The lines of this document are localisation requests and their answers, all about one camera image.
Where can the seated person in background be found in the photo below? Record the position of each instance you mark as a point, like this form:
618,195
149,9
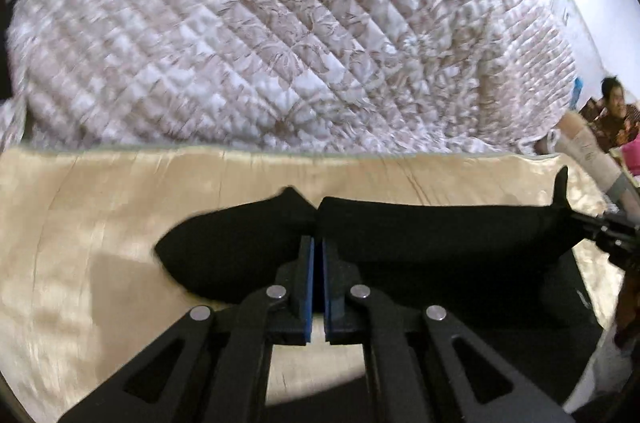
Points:
612,120

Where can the pink cloth item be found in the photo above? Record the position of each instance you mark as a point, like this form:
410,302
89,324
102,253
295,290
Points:
631,156

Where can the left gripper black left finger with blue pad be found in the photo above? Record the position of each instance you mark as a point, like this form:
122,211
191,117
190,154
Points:
290,322

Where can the blue small object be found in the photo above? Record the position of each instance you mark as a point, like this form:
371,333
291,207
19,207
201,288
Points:
576,92

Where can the floral quilted comforter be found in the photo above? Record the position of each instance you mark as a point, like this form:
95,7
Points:
310,76

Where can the golden satin bed cover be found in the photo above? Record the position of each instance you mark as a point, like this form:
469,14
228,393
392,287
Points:
81,289

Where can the beige sofa armrest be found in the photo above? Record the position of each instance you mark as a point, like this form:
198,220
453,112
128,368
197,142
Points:
573,137

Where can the white wall poster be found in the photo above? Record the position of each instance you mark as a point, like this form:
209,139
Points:
566,11

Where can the black pants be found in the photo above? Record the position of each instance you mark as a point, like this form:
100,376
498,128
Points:
507,272

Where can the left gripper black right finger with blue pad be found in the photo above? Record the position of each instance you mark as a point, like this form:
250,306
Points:
340,323

